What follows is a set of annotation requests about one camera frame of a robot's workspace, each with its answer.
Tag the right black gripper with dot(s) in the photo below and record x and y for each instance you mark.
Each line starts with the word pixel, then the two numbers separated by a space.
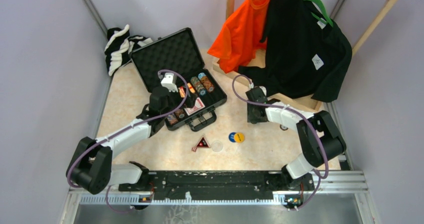
pixel 250 118

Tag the orange black 100 chip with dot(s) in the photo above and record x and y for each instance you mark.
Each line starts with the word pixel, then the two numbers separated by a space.
pixel 284 128

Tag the orange boxed card deck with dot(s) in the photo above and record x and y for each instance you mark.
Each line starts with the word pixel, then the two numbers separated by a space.
pixel 182 90

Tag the black poker set case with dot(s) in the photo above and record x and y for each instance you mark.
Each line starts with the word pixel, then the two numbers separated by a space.
pixel 180 53

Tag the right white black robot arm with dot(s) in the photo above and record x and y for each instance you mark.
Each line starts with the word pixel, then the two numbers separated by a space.
pixel 320 138

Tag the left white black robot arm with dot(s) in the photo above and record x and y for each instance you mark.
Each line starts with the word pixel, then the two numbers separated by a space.
pixel 91 166

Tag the purple black chip stack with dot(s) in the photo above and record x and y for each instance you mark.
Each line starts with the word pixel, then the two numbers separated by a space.
pixel 180 114

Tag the blue orange chip stack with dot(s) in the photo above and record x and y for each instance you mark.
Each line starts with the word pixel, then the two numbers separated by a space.
pixel 172 119

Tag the yellow big blind button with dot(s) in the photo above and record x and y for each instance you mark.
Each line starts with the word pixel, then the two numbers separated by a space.
pixel 239 137

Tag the blue small blind button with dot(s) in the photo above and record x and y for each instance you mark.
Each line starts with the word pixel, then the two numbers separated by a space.
pixel 231 137

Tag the red playing card deck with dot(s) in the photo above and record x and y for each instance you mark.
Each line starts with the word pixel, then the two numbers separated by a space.
pixel 198 105

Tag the green orange chip stack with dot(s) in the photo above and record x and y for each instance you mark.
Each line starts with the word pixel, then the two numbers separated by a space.
pixel 198 86

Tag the red yellow chip stack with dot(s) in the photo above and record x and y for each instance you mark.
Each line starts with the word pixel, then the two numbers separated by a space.
pixel 205 81

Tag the clear dealer button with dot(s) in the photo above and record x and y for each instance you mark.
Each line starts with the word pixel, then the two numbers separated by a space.
pixel 217 146

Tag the black red triangle token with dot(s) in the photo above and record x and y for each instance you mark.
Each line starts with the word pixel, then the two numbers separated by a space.
pixel 203 143

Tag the black white striped cloth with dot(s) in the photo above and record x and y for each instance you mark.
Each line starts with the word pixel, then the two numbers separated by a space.
pixel 120 44

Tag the orange t-shirt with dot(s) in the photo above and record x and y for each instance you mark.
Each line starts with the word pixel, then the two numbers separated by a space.
pixel 240 36

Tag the black t-shirt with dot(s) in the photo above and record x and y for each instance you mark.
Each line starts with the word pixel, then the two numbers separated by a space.
pixel 305 54

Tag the green clothes hanger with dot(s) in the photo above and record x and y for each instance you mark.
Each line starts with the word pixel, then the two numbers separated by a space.
pixel 323 11

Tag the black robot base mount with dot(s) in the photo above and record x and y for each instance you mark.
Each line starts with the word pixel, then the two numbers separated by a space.
pixel 220 185

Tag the aluminium frame rail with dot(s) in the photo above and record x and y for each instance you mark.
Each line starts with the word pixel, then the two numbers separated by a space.
pixel 343 197

